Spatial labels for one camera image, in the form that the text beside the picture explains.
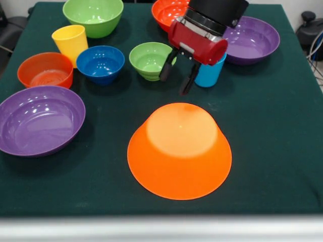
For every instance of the small green plastic bowl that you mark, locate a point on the small green plastic bowl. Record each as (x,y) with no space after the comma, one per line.
(149,63)

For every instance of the dark grey stand base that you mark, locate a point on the dark grey stand base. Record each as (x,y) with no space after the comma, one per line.
(15,27)
(309,27)

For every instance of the dark green tablecloth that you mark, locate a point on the dark green tablecloth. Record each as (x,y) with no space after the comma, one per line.
(252,126)

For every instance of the purple plastic bowl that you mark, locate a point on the purple plastic bowl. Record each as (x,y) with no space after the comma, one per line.
(40,121)
(257,40)

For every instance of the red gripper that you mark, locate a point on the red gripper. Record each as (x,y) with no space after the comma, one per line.
(196,43)

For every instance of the yellow plastic cup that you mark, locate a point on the yellow plastic cup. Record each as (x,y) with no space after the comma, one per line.
(69,43)

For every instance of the large red plastic bowl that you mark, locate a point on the large red plastic bowl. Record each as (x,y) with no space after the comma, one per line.
(166,12)

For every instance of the blue plastic bowl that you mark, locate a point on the blue plastic bowl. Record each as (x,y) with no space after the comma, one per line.
(101,65)

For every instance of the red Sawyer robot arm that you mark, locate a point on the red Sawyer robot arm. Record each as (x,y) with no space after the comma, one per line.
(217,12)

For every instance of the large orange plastic bowl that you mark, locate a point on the large orange plastic bowl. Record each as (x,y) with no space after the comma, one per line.
(179,156)

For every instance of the small red plastic bowl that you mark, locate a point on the small red plastic bowl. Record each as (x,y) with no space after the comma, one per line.
(30,73)

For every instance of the large green plastic bowl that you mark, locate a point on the large green plastic bowl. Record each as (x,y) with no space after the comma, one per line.
(93,15)

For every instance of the light blue plastic cup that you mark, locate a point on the light blue plastic cup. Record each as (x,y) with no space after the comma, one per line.
(209,75)

